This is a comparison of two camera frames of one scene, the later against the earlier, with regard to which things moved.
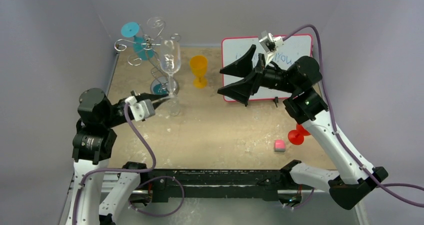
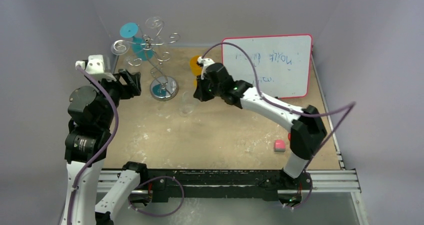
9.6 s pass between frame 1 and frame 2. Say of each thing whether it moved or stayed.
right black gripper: moved
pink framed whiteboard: stayed
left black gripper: moved
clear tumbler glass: moved
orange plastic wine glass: stayed
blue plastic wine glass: stayed
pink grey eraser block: stayed
